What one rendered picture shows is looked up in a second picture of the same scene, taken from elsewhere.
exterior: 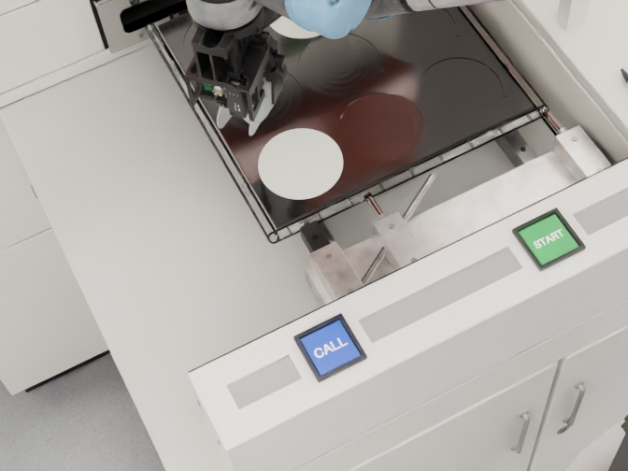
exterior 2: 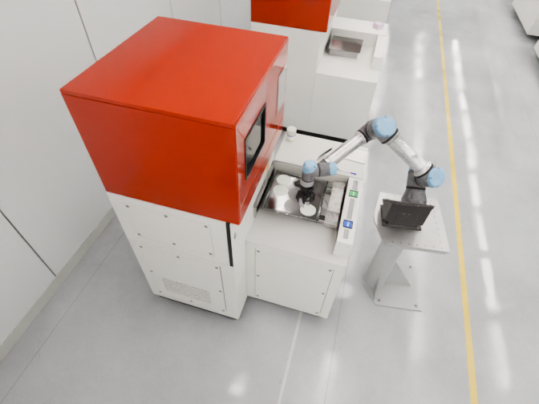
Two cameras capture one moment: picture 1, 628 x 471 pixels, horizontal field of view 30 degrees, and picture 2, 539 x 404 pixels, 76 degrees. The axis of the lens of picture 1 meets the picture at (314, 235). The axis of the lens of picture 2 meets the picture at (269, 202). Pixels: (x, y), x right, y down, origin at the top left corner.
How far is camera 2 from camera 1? 1.42 m
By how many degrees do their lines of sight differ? 33
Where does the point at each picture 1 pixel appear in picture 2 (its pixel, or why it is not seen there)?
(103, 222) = (284, 242)
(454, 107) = (317, 189)
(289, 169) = (307, 212)
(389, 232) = (330, 209)
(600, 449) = (376, 218)
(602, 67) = not seen: hidden behind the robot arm
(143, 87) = (263, 220)
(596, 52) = not seen: hidden behind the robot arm
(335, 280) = (332, 220)
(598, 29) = not seen: hidden behind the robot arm
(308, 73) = (293, 198)
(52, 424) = (246, 321)
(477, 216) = (334, 200)
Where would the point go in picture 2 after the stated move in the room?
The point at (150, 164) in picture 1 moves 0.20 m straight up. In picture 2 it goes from (279, 229) to (281, 208)
